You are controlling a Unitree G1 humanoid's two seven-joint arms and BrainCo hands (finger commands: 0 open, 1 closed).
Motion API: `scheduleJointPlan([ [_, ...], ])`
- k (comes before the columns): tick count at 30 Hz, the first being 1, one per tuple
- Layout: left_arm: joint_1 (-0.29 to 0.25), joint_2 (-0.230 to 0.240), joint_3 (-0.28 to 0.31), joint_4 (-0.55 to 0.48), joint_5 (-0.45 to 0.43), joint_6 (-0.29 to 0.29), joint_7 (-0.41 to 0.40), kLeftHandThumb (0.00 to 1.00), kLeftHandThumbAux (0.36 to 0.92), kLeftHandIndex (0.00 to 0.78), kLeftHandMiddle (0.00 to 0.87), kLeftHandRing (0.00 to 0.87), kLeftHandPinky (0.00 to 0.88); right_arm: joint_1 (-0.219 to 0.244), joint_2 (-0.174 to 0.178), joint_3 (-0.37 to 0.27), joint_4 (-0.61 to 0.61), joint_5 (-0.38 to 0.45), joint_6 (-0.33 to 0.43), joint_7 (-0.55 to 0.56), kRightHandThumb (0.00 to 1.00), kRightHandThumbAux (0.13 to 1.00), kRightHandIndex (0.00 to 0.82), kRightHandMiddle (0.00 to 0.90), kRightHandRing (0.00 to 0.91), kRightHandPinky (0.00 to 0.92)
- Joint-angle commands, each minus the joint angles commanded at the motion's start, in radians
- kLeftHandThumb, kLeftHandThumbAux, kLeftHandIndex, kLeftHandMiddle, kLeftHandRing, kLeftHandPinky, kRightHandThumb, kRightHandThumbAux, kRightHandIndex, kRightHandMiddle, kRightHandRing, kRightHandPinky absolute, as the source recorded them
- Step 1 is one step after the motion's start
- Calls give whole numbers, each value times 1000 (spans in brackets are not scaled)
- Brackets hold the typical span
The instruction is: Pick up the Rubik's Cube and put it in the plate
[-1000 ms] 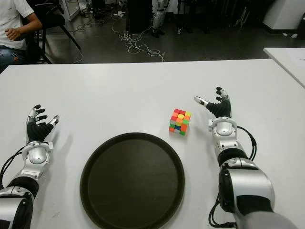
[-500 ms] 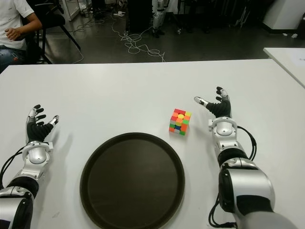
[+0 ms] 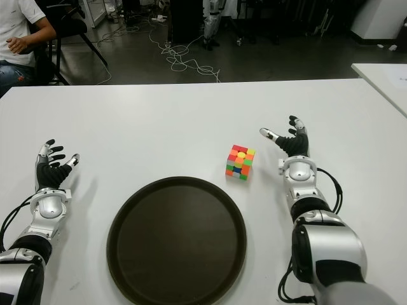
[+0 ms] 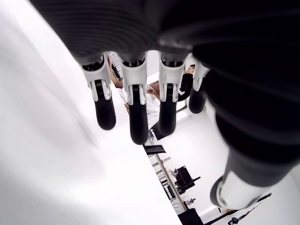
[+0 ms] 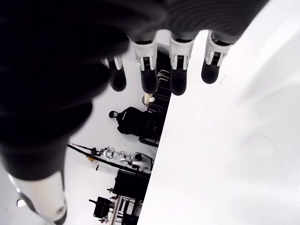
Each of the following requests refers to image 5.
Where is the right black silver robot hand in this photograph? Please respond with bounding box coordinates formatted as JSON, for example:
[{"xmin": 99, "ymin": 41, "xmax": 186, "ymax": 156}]
[{"xmin": 0, "ymin": 0, "xmax": 270, "ymax": 225}]

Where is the black backpack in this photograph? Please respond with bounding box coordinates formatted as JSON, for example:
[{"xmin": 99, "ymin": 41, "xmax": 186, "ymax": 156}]
[{"xmin": 116, "ymin": 106, "xmax": 150, "ymax": 141}]

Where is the black box case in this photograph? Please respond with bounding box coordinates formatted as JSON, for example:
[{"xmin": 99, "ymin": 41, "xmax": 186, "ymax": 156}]
[{"xmin": 113, "ymin": 169, "xmax": 150, "ymax": 202}]

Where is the small black device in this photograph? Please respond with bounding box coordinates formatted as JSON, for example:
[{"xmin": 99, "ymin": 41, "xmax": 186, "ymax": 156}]
[{"xmin": 89, "ymin": 196, "xmax": 113, "ymax": 218}]

